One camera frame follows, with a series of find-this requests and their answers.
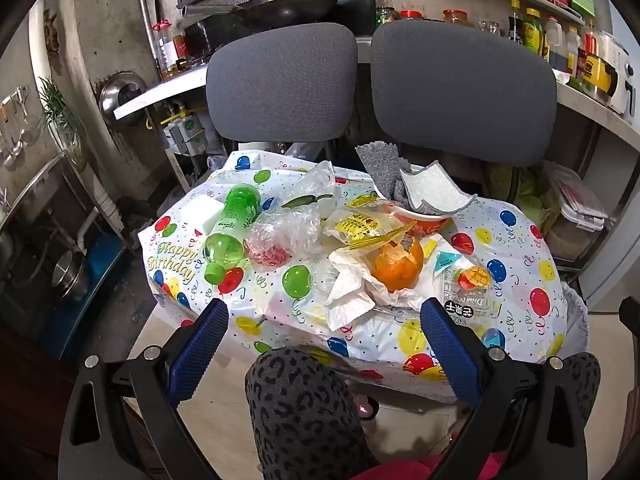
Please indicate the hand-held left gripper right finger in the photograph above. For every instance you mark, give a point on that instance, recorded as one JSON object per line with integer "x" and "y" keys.
{"x": 450, "y": 355}

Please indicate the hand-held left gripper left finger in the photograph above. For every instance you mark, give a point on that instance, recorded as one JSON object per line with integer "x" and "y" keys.
{"x": 200, "y": 350}

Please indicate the white orange paper bowl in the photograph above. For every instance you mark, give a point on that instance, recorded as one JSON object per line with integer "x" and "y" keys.
{"x": 427, "y": 226}

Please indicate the white quilted grey-edged cloth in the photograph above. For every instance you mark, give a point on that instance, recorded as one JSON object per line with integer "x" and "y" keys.
{"x": 435, "y": 185}

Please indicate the clear dried mango packet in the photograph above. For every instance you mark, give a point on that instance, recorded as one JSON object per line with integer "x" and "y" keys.
{"x": 467, "y": 300}

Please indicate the balloon print tablecloth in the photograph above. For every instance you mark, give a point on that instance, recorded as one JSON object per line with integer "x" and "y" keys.
{"x": 280, "y": 312}

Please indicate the peeled orange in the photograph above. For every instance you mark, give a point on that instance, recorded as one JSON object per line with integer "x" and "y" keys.
{"x": 395, "y": 272}

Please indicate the pink garment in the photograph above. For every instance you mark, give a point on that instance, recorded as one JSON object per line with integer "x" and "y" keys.
{"x": 450, "y": 467}

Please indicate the green plastic bottle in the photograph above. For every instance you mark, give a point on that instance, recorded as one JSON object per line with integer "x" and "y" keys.
{"x": 227, "y": 240}

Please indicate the white crumpled tissue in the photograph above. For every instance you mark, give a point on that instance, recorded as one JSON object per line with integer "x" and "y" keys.
{"x": 350, "y": 295}

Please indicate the person's left leg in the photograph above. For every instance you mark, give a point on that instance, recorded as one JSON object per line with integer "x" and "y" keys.
{"x": 300, "y": 410}

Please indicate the person's leg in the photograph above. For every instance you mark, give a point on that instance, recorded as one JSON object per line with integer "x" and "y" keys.
{"x": 300, "y": 410}
{"x": 582, "y": 385}

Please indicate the person's right leg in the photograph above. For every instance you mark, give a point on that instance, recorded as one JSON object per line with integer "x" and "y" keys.
{"x": 582, "y": 385}

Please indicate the white sponge block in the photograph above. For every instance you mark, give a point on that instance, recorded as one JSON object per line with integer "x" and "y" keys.
{"x": 202, "y": 212}

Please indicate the clear plastic bag red contents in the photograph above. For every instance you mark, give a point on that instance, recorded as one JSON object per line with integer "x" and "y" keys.
{"x": 280, "y": 235}

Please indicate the steel pot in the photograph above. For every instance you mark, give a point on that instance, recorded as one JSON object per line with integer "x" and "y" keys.
{"x": 70, "y": 275}

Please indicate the yellow snack wrapper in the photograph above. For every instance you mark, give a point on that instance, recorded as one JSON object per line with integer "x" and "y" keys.
{"x": 360, "y": 222}

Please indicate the clear plastic storage container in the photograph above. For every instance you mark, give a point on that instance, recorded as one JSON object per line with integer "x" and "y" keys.
{"x": 570, "y": 240}

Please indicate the white drain pipe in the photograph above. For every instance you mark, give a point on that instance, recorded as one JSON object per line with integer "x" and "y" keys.
{"x": 100, "y": 215}

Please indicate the green cabbage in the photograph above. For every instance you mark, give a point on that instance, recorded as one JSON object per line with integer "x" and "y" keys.
{"x": 525, "y": 195}

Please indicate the red white plastic packets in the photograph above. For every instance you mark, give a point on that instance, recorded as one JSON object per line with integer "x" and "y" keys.
{"x": 580, "y": 200}

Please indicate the crumpled clear plastic bag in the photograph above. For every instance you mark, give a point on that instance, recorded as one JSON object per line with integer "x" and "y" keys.
{"x": 317, "y": 177}

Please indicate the white gas meter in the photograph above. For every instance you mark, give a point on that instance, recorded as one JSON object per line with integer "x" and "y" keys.
{"x": 185, "y": 132}

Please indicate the concrete kitchen counter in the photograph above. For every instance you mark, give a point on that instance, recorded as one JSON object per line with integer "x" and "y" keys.
{"x": 150, "y": 95}

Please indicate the steel pot lid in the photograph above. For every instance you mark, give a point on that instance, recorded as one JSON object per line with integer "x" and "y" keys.
{"x": 120, "y": 97}

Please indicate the green leafy plant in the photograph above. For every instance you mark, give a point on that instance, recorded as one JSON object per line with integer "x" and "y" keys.
{"x": 60, "y": 115}

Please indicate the hanging metal ladles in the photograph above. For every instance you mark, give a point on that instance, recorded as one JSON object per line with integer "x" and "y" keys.
{"x": 15, "y": 125}

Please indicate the cooking oil bottle red cap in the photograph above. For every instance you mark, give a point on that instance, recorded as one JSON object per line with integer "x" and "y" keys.
{"x": 170, "y": 50}

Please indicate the yellow printed tin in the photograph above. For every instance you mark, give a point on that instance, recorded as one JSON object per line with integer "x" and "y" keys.
{"x": 595, "y": 70}

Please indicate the white kitchen appliance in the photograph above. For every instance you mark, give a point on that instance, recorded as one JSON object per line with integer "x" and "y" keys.
{"x": 620, "y": 75}

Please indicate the small white plastic jug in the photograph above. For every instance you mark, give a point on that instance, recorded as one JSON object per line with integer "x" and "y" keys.
{"x": 573, "y": 50}

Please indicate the green bottle yellow cap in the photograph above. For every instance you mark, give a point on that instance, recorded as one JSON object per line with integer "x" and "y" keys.
{"x": 533, "y": 32}

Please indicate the orange jar red lid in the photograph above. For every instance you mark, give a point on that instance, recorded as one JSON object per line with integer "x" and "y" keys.
{"x": 456, "y": 18}

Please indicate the dark sauce bottle yellow cap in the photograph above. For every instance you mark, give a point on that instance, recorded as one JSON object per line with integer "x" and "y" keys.
{"x": 515, "y": 22}

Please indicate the green glass jar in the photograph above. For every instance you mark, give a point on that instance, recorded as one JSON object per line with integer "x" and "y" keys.
{"x": 386, "y": 17}

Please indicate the black wok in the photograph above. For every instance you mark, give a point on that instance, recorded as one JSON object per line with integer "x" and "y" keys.
{"x": 280, "y": 7}

